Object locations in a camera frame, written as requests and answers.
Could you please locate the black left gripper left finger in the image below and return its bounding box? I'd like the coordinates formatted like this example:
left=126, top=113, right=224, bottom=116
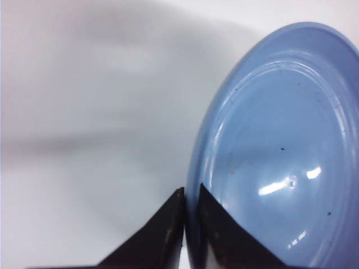
left=27, top=187, right=185, bottom=269

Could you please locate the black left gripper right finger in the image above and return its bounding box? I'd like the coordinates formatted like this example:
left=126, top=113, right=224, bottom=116
left=195, top=185, right=288, bottom=268

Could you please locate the blue round plate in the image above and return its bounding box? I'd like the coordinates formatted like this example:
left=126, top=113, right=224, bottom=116
left=186, top=22, right=358, bottom=268

